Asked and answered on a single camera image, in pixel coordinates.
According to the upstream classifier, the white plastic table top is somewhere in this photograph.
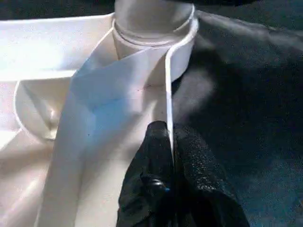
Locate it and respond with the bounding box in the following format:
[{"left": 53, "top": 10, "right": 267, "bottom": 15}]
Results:
[{"left": 0, "top": 11, "right": 199, "bottom": 227}]

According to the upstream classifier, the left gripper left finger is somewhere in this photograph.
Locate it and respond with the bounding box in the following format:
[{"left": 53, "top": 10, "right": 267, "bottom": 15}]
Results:
[{"left": 116, "top": 120, "right": 177, "bottom": 227}]

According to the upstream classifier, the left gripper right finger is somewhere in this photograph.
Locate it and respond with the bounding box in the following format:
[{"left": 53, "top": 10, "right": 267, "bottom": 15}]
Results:
[{"left": 172, "top": 124, "right": 251, "bottom": 227}]

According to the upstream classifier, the white plastic table leg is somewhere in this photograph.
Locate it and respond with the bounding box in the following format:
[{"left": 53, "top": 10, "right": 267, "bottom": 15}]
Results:
[{"left": 113, "top": 0, "right": 196, "bottom": 47}]

